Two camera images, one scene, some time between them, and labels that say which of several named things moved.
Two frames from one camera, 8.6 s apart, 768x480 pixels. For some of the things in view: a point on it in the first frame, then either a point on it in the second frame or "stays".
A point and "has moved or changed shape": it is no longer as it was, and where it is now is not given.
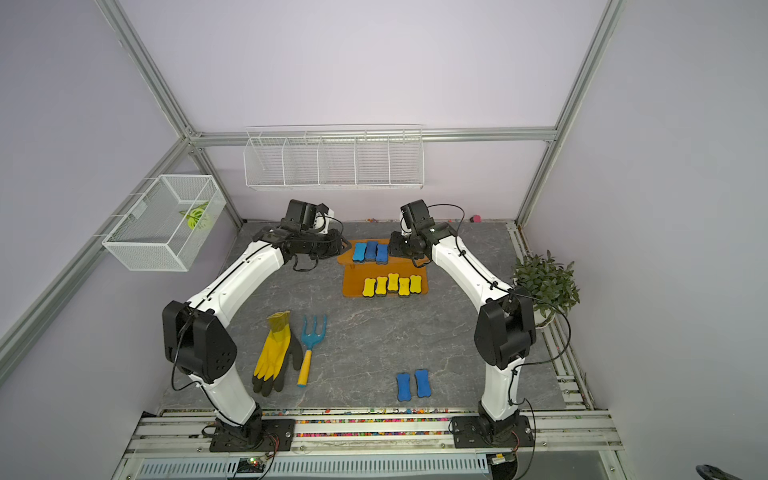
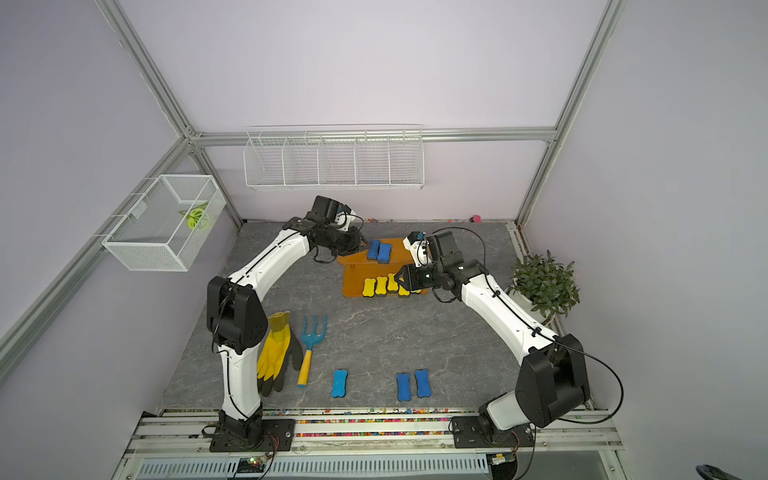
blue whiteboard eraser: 382,256 stays
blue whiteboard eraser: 359,254 has moved or changed shape
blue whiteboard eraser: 404,386 stays
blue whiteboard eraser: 423,382 stays
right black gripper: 395,245 to 411,280
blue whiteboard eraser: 371,250 stays
